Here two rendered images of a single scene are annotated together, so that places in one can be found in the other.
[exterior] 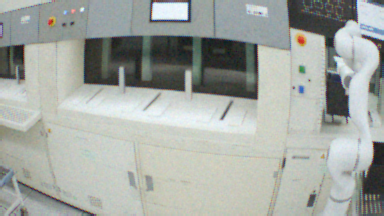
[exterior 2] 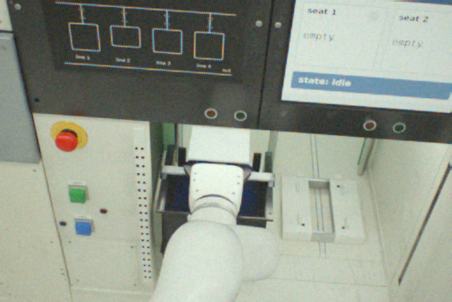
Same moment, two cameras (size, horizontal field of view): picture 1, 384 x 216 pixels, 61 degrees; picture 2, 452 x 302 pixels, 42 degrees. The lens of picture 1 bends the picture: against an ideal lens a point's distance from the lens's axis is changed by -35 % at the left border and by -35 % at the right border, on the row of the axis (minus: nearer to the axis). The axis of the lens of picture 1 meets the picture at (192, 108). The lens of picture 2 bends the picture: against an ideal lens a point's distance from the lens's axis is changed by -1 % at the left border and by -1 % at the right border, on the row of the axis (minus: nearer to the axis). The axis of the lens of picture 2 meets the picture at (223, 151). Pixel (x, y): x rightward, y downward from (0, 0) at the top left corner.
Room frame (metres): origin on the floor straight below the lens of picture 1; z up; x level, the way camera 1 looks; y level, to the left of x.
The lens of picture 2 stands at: (1.03, -0.57, 2.06)
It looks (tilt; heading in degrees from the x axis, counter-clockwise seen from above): 43 degrees down; 345
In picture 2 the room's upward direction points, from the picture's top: 4 degrees clockwise
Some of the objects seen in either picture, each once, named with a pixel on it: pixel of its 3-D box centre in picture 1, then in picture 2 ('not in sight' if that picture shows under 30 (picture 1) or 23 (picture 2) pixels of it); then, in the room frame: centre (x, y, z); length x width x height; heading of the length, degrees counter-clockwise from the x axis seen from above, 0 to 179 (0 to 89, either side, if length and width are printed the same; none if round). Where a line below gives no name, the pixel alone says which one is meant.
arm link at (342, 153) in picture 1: (342, 168); not in sight; (1.13, -0.55, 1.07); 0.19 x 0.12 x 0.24; 74
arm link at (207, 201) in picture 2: not in sight; (212, 215); (1.72, -0.75, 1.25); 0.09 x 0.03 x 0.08; 74
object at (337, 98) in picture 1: (341, 88); (215, 199); (1.88, -0.79, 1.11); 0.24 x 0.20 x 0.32; 74
